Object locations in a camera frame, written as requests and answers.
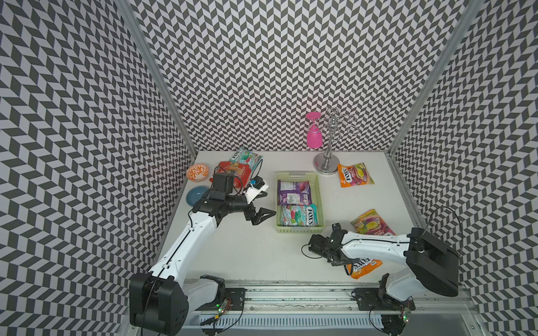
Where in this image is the purple candy bag back side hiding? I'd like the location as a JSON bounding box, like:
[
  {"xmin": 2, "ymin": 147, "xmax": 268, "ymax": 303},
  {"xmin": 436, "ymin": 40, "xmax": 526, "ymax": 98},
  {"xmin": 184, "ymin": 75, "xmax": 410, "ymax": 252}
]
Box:
[{"xmin": 277, "ymin": 180, "xmax": 312, "ymax": 206}]

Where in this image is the orange fox's candy bag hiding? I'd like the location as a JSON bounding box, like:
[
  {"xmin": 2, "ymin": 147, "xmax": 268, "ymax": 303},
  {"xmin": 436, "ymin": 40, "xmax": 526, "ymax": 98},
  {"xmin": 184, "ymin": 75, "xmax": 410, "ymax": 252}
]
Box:
[
  {"xmin": 344, "ymin": 258, "xmax": 382, "ymax": 279},
  {"xmin": 338, "ymin": 162, "xmax": 375, "ymax": 188},
  {"xmin": 350, "ymin": 209, "xmax": 395, "ymax": 236}
]

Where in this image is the teal Fox's mint candy bag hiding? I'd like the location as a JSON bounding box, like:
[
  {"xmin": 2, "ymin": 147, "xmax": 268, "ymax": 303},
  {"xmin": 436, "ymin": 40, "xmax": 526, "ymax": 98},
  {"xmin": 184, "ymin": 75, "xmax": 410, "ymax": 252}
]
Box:
[{"xmin": 281, "ymin": 204, "xmax": 319, "ymax": 227}]

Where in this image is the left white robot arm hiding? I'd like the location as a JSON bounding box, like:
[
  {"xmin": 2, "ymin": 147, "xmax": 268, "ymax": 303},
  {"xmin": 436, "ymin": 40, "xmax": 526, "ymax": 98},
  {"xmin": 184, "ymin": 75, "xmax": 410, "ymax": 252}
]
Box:
[{"xmin": 129, "ymin": 172, "xmax": 276, "ymax": 335}]

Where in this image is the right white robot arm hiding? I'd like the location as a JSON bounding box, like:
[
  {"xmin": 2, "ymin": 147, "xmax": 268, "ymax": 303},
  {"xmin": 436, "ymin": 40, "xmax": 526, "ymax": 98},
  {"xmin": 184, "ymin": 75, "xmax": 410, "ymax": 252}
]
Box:
[{"xmin": 307, "ymin": 223, "xmax": 460, "ymax": 307}]

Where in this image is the green perforated plastic basket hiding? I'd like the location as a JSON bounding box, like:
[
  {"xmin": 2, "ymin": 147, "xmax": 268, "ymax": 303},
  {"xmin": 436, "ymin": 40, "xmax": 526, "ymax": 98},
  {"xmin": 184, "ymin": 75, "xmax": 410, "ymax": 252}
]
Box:
[{"xmin": 276, "ymin": 171, "xmax": 325, "ymax": 234}]

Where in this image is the red cocoaland candy bag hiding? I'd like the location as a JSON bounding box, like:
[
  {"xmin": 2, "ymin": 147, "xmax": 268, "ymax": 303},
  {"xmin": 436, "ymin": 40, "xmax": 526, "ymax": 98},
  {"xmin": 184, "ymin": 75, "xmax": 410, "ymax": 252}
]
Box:
[{"xmin": 214, "ymin": 161, "xmax": 252, "ymax": 189}]

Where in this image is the blue small bowl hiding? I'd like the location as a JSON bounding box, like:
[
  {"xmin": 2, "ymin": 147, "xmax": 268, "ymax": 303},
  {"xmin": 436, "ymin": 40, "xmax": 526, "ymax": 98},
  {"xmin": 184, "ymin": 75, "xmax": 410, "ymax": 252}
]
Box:
[{"xmin": 186, "ymin": 186, "xmax": 209, "ymax": 207}]

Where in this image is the orange patterned small bowl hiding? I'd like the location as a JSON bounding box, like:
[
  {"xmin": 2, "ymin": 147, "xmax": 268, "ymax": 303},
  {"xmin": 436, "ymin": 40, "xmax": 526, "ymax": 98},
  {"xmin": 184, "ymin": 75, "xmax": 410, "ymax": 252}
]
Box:
[{"xmin": 186, "ymin": 163, "xmax": 210, "ymax": 182}]

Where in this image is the chrome glass holder stand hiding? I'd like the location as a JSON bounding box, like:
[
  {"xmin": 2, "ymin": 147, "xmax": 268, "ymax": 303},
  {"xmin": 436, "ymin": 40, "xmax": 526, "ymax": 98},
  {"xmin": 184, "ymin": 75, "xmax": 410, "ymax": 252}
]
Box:
[{"xmin": 313, "ymin": 107, "xmax": 343, "ymax": 176}]

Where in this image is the pink plastic wine glass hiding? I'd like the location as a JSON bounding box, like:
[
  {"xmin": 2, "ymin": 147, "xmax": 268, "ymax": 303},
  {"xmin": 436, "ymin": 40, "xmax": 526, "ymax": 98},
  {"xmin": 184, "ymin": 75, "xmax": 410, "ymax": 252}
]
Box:
[{"xmin": 306, "ymin": 111, "xmax": 323, "ymax": 149}]

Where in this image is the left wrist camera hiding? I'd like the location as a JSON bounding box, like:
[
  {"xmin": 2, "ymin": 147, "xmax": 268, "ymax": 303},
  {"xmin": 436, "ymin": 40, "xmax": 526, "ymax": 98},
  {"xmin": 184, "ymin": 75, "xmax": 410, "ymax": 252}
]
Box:
[{"xmin": 245, "ymin": 176, "xmax": 268, "ymax": 204}]

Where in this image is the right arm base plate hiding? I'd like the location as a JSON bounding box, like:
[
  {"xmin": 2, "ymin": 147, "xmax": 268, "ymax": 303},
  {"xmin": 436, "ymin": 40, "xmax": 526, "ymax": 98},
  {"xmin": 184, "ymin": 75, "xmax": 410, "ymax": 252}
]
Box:
[{"xmin": 351, "ymin": 288, "xmax": 416, "ymax": 312}]

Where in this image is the aluminium front rail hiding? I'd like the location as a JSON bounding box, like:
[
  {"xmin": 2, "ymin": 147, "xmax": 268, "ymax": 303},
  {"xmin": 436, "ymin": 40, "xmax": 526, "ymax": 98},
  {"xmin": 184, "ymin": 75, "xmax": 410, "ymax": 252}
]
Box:
[{"xmin": 180, "ymin": 281, "xmax": 489, "ymax": 335}]

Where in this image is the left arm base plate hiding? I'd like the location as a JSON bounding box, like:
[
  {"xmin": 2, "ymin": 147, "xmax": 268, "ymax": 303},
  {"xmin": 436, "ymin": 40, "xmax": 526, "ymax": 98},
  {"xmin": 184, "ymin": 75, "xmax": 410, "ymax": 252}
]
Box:
[{"xmin": 198, "ymin": 288, "xmax": 247, "ymax": 312}]

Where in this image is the aluminium frame post left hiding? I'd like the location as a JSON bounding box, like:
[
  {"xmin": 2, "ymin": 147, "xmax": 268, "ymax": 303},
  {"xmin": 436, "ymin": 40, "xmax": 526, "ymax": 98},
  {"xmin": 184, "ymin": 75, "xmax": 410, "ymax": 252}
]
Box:
[{"xmin": 115, "ymin": 0, "xmax": 198, "ymax": 156}]

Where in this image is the aluminium frame post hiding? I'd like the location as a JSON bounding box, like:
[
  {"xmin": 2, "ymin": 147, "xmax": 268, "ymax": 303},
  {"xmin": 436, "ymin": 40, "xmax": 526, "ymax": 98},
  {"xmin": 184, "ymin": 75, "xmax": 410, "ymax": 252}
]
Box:
[
  {"xmin": 388, "ymin": 0, "xmax": 485, "ymax": 157},
  {"xmin": 115, "ymin": 0, "xmax": 198, "ymax": 156}
]

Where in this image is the aluminium frame post right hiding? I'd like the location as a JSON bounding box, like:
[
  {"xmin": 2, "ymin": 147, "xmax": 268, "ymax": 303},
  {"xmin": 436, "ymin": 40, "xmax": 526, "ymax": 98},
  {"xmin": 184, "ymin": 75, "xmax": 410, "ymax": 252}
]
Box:
[{"xmin": 388, "ymin": 0, "xmax": 485, "ymax": 157}]

